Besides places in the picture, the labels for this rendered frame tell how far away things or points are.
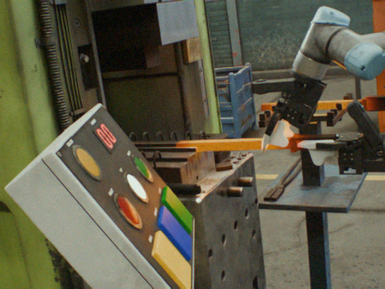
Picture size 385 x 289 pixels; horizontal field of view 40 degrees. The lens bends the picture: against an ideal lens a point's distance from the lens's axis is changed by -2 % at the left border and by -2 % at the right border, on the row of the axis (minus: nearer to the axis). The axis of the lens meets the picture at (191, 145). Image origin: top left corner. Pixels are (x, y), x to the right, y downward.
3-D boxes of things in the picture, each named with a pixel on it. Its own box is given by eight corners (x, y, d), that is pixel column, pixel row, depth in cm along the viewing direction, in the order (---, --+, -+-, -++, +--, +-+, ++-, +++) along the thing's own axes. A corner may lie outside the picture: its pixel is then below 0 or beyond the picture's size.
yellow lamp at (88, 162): (109, 173, 72) (104, 141, 71) (89, 184, 68) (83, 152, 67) (91, 172, 74) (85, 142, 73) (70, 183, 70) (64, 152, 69)
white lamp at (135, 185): (154, 195, 84) (150, 168, 83) (139, 206, 80) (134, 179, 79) (137, 194, 85) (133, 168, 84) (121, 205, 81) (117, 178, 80)
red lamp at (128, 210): (148, 220, 74) (144, 190, 73) (131, 233, 70) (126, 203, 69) (130, 218, 75) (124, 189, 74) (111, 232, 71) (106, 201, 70)
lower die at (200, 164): (215, 167, 147) (212, 136, 145) (183, 192, 130) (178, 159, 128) (91, 165, 166) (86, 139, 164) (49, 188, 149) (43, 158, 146)
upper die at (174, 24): (198, 36, 138) (194, -1, 136) (162, 45, 121) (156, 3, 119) (70, 51, 157) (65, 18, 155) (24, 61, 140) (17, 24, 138)
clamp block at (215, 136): (231, 154, 157) (228, 132, 156) (220, 163, 150) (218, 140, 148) (194, 154, 163) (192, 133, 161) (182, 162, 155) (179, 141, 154)
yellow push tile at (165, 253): (191, 266, 78) (160, 229, 77) (191, 292, 71) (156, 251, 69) (182, 272, 78) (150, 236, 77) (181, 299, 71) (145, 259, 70)
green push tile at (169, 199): (192, 215, 98) (167, 184, 96) (192, 232, 90) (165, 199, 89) (184, 221, 98) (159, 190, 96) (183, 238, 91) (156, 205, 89)
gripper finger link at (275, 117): (268, 137, 124) (284, 103, 121) (262, 134, 124) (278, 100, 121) (273, 134, 128) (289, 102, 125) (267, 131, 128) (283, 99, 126)
